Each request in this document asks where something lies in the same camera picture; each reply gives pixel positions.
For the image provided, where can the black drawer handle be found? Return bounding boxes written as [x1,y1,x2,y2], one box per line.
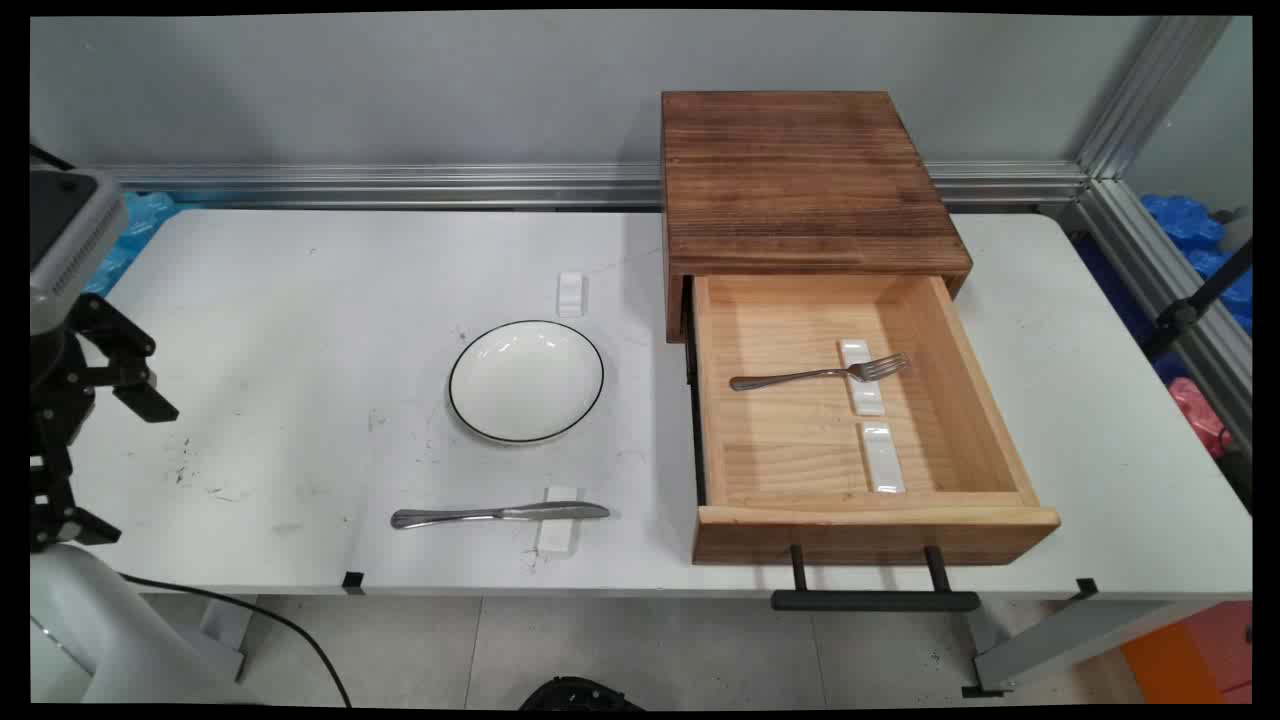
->
[770,545,982,613]

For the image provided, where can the grey metal table leg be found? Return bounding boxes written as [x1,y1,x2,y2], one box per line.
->
[198,597,259,683]
[962,598,1223,699]

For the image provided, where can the aluminium frame side rail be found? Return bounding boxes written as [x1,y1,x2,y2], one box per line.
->
[1060,178,1253,453]

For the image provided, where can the aluminium frame upright post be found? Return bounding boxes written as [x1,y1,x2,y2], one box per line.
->
[1075,15,1237,181]

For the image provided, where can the dark brown wooden cabinet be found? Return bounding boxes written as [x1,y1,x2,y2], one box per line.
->
[660,90,974,344]

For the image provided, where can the orange box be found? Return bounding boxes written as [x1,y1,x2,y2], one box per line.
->
[1120,600,1253,706]

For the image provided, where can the blue plastic bag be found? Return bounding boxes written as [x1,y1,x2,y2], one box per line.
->
[1075,193,1253,386]
[84,192,187,297]

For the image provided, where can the silver metal fork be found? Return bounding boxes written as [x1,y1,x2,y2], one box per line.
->
[729,352,912,393]

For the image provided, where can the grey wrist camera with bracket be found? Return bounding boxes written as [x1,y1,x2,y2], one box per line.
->
[30,168,127,337]

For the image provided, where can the white plate with black rim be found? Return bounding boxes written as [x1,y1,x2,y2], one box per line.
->
[447,320,606,445]

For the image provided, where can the black round object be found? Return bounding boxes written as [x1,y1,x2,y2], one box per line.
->
[519,677,647,711]

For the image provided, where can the pink plastic bag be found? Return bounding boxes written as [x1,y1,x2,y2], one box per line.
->
[1168,377,1237,460]

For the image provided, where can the black stand pole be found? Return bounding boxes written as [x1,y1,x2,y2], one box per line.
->
[1140,238,1253,363]

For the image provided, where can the silver metal knife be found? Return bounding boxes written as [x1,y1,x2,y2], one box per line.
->
[390,501,612,531]

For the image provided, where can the light wooden drawer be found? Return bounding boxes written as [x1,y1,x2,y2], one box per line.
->
[683,272,1061,568]

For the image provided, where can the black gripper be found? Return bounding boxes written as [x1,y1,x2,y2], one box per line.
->
[30,294,181,551]

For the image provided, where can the long aluminium frame rail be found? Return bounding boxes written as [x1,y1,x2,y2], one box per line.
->
[85,160,1091,212]

